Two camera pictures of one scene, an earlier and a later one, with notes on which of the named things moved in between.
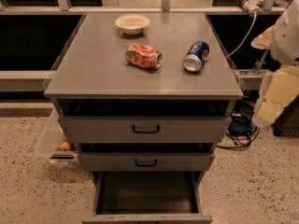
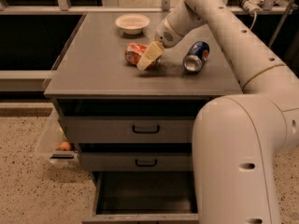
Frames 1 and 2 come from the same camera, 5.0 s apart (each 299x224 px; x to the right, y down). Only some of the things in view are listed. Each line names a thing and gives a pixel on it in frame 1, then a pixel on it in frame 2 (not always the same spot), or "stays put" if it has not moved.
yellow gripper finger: [263, 40] -> [153, 51]
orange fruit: [65, 145] stays put
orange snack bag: [144, 55] stays put
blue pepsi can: [195, 56] stays put
